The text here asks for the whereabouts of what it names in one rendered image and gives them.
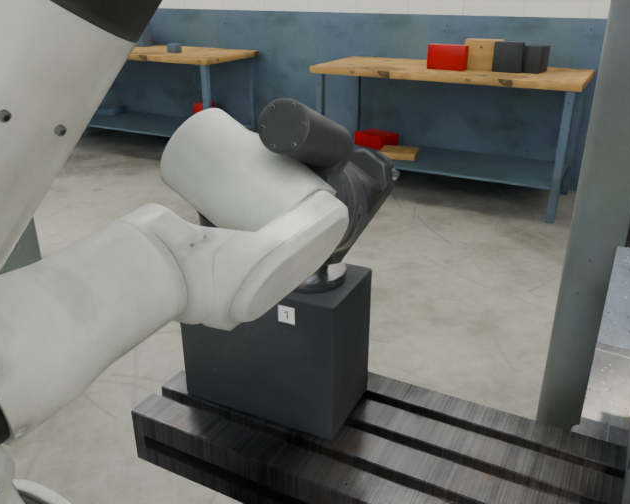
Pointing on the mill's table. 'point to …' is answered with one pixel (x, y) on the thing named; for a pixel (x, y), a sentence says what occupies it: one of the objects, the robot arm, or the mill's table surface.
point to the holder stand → (291, 355)
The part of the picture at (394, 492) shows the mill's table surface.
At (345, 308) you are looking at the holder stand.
